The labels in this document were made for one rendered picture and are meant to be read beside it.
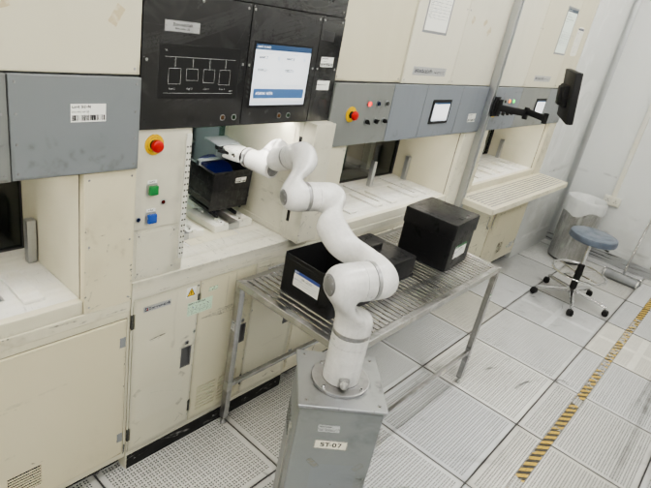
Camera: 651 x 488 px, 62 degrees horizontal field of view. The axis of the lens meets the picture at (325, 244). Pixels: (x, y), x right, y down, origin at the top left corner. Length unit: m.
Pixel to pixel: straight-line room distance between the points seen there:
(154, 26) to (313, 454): 1.37
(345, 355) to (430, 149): 2.15
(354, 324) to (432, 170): 2.12
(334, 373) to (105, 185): 0.90
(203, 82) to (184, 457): 1.55
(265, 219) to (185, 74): 0.92
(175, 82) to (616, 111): 4.75
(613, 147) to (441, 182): 2.68
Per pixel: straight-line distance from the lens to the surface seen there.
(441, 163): 3.56
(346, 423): 1.75
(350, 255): 1.67
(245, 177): 2.43
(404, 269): 2.50
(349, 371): 1.72
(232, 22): 1.89
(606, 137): 5.94
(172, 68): 1.78
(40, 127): 1.62
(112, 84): 1.68
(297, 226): 2.35
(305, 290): 2.12
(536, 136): 4.90
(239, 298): 2.27
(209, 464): 2.53
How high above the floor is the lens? 1.85
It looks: 24 degrees down
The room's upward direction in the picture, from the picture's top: 11 degrees clockwise
